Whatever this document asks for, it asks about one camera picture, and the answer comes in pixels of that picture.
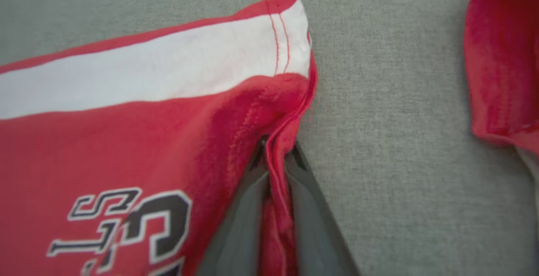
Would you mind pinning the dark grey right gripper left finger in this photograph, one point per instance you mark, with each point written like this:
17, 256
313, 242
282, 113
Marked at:
236, 242

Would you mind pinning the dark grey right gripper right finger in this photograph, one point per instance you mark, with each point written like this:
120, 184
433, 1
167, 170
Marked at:
316, 234

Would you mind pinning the red shorts with white stripe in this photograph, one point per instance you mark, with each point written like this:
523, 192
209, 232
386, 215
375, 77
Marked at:
126, 141

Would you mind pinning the red white-sleeved jersey shirt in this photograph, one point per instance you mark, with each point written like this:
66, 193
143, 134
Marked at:
501, 57

